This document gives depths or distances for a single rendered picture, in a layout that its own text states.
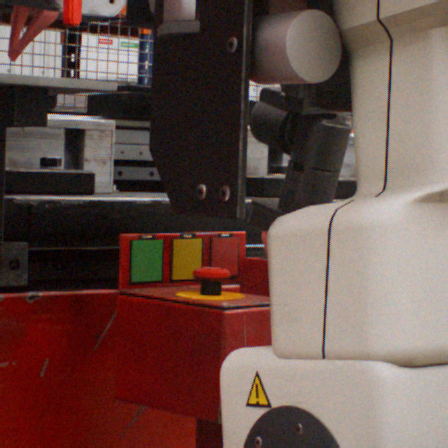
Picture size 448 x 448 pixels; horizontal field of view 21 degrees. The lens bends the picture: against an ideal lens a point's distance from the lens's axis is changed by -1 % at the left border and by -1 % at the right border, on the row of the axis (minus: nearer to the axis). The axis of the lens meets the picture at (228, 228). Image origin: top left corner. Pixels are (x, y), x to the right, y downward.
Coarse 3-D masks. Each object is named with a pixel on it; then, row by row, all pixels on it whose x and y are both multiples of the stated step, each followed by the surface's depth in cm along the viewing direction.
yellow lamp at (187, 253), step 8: (176, 240) 133; (184, 240) 134; (192, 240) 135; (200, 240) 136; (176, 248) 133; (184, 248) 134; (192, 248) 135; (200, 248) 136; (176, 256) 133; (184, 256) 134; (192, 256) 135; (200, 256) 136; (176, 264) 133; (184, 264) 134; (192, 264) 135; (200, 264) 136; (176, 272) 133; (184, 272) 134; (192, 272) 135
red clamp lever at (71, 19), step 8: (64, 0) 144; (72, 0) 143; (80, 0) 143; (64, 8) 144; (72, 8) 143; (80, 8) 143; (64, 16) 144; (72, 16) 143; (80, 16) 144; (64, 24) 144; (72, 24) 143
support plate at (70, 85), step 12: (0, 84) 118; (12, 84) 117; (24, 84) 117; (36, 84) 118; (48, 84) 119; (60, 84) 120; (72, 84) 121; (84, 84) 121; (96, 84) 122; (108, 84) 123
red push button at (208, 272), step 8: (200, 272) 124; (208, 272) 123; (216, 272) 124; (224, 272) 124; (200, 280) 125; (208, 280) 124; (216, 280) 124; (200, 288) 125; (208, 288) 124; (216, 288) 125
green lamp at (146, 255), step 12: (144, 240) 129; (156, 240) 131; (132, 252) 128; (144, 252) 129; (156, 252) 131; (132, 264) 128; (144, 264) 129; (156, 264) 131; (132, 276) 128; (144, 276) 130; (156, 276) 131
